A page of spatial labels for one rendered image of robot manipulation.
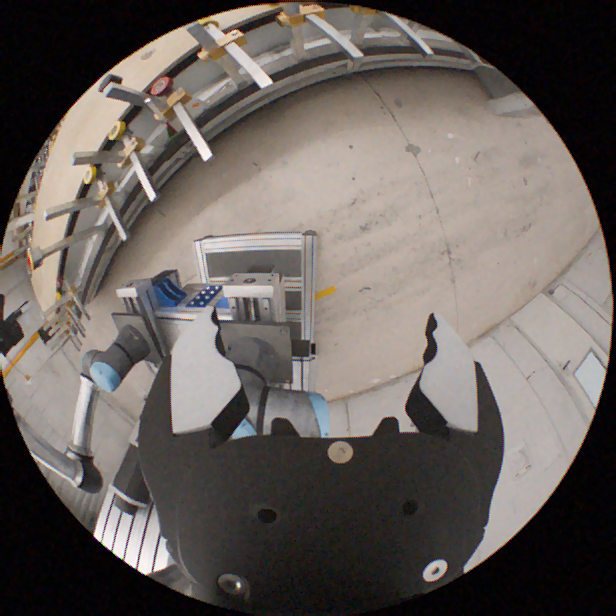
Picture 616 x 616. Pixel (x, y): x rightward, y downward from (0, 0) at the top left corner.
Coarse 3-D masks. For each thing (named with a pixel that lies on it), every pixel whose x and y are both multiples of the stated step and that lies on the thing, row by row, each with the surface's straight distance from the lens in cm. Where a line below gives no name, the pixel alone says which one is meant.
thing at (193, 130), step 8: (168, 96) 90; (176, 104) 84; (176, 112) 82; (184, 112) 79; (184, 120) 77; (192, 120) 77; (192, 128) 74; (192, 136) 72; (200, 136) 71; (200, 144) 69; (208, 144) 71; (200, 152) 69; (208, 152) 67; (208, 160) 68
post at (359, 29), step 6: (360, 18) 96; (366, 18) 96; (354, 24) 100; (360, 24) 97; (366, 24) 99; (354, 30) 102; (360, 30) 100; (354, 36) 103; (360, 36) 103; (354, 42) 105; (360, 42) 106
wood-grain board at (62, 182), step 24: (240, 24) 98; (144, 48) 126; (168, 48) 107; (192, 48) 96; (120, 72) 129; (144, 72) 107; (96, 96) 140; (72, 120) 163; (96, 120) 124; (120, 120) 105; (72, 144) 147; (96, 144) 114; (48, 168) 192; (72, 168) 138; (48, 192) 185; (72, 192) 133; (48, 240) 192; (48, 264) 208; (48, 288) 239
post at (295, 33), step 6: (282, 6) 80; (288, 6) 77; (294, 6) 78; (288, 12) 79; (294, 12) 80; (300, 24) 84; (288, 30) 87; (294, 30) 85; (300, 30) 86; (294, 36) 87; (300, 36) 88; (294, 42) 89; (300, 42) 90; (294, 48) 92; (300, 48) 93; (294, 54) 97; (300, 54) 96
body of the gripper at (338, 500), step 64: (256, 448) 5; (320, 448) 5; (384, 448) 5; (448, 448) 6; (192, 512) 5; (256, 512) 5; (320, 512) 5; (384, 512) 5; (448, 512) 6; (192, 576) 6; (256, 576) 5; (320, 576) 5; (384, 576) 5; (448, 576) 6
